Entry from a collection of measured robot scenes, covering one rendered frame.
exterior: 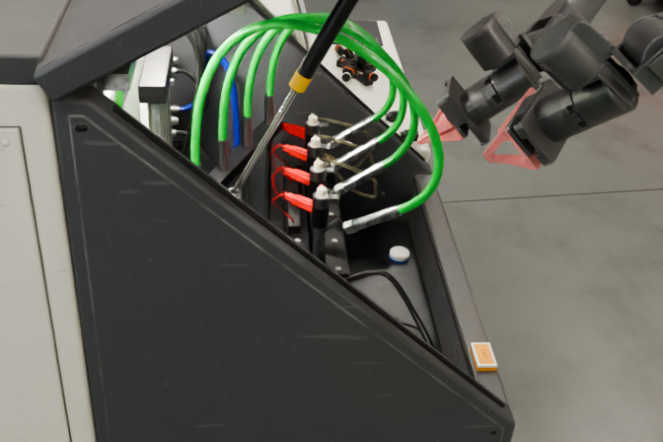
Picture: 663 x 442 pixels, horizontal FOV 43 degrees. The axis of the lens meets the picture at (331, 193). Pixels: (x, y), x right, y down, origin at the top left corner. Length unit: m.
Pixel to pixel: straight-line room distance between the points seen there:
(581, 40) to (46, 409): 0.80
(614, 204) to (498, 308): 0.88
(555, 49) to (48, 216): 0.58
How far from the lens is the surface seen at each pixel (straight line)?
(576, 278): 3.15
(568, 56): 0.97
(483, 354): 1.33
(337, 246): 1.47
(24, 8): 1.00
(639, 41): 1.01
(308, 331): 1.08
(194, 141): 1.31
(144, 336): 1.08
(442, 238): 1.57
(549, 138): 1.06
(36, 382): 1.16
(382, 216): 1.26
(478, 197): 3.46
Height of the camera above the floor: 1.86
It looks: 33 degrees down
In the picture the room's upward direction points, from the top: 4 degrees clockwise
